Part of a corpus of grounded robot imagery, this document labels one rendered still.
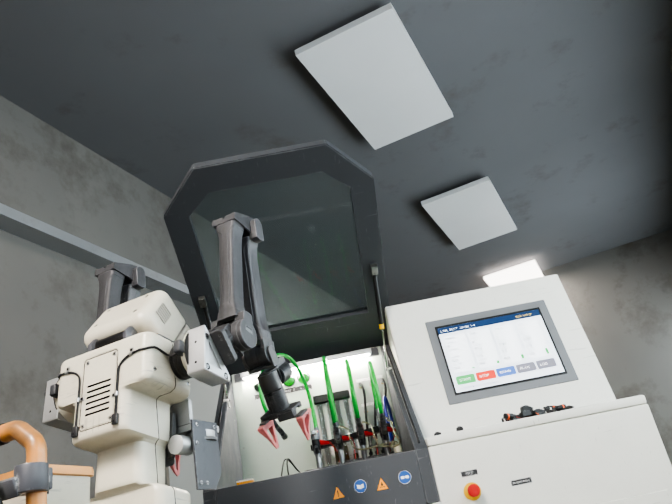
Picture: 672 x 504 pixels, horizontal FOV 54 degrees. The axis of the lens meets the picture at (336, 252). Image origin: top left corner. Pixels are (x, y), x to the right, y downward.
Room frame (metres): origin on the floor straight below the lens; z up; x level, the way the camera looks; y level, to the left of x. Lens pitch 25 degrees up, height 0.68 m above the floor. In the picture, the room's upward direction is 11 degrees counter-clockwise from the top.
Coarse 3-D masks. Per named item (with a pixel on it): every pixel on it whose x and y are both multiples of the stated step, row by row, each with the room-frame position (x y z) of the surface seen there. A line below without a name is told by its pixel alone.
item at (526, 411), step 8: (520, 408) 2.25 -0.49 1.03; (528, 408) 2.24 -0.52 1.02; (544, 408) 2.25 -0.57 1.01; (552, 408) 2.24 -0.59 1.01; (560, 408) 2.24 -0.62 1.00; (568, 408) 2.20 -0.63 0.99; (504, 416) 2.22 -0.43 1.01; (512, 416) 2.22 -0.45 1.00; (520, 416) 2.24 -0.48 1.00; (528, 416) 2.24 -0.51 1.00
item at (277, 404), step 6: (282, 390) 1.75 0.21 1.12; (264, 396) 1.75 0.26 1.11; (270, 396) 1.75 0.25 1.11; (276, 396) 1.74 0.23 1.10; (282, 396) 1.75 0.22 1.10; (270, 402) 1.75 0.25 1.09; (276, 402) 1.75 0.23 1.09; (282, 402) 1.75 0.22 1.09; (288, 402) 1.77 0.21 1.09; (294, 402) 1.79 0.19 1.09; (300, 402) 1.79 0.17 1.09; (270, 408) 1.76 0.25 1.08; (276, 408) 1.75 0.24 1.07; (282, 408) 1.76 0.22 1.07; (288, 408) 1.75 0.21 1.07; (294, 408) 1.75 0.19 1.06; (264, 414) 1.79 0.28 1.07; (270, 414) 1.77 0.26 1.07; (276, 414) 1.76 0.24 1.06; (264, 420) 1.78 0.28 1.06
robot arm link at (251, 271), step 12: (252, 228) 1.68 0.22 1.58; (252, 240) 1.69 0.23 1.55; (252, 252) 1.70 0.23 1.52; (252, 264) 1.70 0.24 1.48; (252, 276) 1.69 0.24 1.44; (252, 288) 1.69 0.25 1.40; (252, 300) 1.69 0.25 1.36; (252, 312) 1.69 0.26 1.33; (264, 312) 1.72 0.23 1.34; (264, 324) 1.71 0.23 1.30; (264, 336) 1.69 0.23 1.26; (252, 348) 1.70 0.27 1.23; (264, 348) 1.68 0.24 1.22; (252, 360) 1.70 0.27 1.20; (264, 360) 1.69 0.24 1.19
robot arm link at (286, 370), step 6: (270, 348) 1.70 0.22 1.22; (270, 354) 1.69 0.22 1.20; (276, 354) 1.72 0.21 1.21; (270, 360) 1.70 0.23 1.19; (276, 360) 1.72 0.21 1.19; (282, 360) 1.80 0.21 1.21; (246, 366) 1.72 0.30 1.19; (264, 366) 1.72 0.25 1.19; (270, 366) 1.71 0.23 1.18; (282, 366) 1.78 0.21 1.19; (288, 366) 1.81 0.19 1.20; (252, 372) 1.73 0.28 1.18; (282, 372) 1.77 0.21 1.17; (288, 372) 1.80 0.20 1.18; (282, 378) 1.78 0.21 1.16; (288, 378) 1.81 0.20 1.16
